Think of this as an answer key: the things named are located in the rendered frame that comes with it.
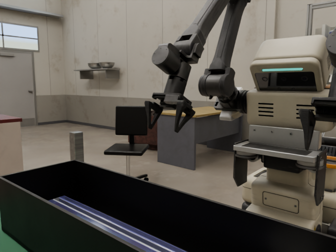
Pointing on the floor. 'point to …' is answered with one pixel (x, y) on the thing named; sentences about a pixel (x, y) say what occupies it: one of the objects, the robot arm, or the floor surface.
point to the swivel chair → (125, 124)
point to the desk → (195, 135)
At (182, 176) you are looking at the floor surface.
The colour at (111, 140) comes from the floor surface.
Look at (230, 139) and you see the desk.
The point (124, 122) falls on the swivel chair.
